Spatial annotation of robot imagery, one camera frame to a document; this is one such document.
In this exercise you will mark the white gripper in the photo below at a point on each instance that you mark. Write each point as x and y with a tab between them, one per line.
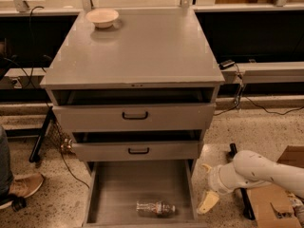
215	179

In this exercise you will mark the clear plastic water bottle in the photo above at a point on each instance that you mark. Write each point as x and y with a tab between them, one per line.
157	208

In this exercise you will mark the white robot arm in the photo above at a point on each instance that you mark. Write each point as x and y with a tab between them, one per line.
248	169

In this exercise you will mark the grey middle drawer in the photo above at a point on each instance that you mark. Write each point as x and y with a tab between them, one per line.
138	146

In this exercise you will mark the grey drawer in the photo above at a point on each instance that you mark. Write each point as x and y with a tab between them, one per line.
138	146
140	110
118	187

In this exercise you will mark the grey bottom drawer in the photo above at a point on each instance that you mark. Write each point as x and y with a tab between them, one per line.
118	187

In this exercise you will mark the grey drawer cabinet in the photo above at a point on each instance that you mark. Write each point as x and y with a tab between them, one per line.
145	49

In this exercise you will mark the grey top drawer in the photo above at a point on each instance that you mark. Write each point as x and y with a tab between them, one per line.
140	110

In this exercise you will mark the black metal leg right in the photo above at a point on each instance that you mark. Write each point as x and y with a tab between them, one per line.
248	210

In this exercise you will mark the black metal leg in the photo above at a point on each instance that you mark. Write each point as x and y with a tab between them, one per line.
34	156
248	210

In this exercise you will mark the brown cardboard box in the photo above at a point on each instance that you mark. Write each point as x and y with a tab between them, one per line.
275	207

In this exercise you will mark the black power adapter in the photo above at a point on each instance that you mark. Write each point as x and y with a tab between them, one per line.
226	64

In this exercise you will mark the black metal leg left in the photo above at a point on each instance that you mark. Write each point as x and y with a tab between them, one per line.
34	156

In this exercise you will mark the tan shoe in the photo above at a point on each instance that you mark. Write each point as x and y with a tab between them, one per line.
19	190

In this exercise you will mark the white bowl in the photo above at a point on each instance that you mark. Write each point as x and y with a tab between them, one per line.
102	18

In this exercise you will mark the blue jeans leg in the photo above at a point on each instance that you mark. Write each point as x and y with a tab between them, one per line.
6	176

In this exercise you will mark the black middle drawer handle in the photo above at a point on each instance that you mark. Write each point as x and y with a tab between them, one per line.
141	151

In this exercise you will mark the black drawer handle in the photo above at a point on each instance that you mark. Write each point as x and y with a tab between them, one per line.
141	151
135	116

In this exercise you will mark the black top drawer handle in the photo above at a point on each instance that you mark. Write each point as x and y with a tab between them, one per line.
135	116

